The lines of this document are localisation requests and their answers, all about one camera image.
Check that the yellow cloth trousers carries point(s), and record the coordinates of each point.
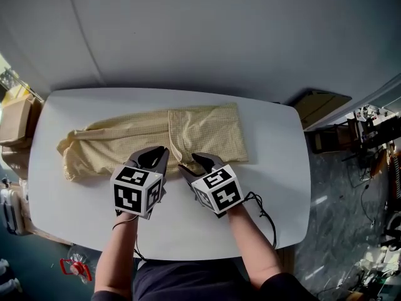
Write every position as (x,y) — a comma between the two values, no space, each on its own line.
(125,136)

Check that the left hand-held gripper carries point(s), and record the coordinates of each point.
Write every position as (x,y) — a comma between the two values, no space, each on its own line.
(131,193)

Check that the flat brown cardboard sheet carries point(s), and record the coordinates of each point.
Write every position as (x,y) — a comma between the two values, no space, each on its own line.
(40,234)

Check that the white electronics pile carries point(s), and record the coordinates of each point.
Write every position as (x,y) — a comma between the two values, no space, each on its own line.
(382,262)

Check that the silver hard-shell suitcase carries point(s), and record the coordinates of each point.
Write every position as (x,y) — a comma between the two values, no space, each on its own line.
(11,212)

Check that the person's right forearm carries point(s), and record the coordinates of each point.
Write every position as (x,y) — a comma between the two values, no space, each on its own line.
(253,246)

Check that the large taped cardboard box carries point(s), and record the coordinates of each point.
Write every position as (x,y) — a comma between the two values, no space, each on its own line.
(15,161)

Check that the open brown cardboard box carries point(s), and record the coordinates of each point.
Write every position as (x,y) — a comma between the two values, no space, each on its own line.
(322,105)

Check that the person's left forearm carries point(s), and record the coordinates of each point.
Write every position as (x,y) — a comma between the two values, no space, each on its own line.
(116,252)

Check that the cluttered equipment workbench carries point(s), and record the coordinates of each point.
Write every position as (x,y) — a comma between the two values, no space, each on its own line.
(360,130)

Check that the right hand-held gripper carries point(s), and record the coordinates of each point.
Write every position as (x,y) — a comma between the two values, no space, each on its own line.
(219,193)

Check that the small brown cardboard box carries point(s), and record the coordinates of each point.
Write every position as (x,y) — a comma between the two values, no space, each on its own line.
(15,121)

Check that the person's dark navy shirt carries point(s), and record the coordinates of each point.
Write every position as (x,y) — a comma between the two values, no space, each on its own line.
(188,281)

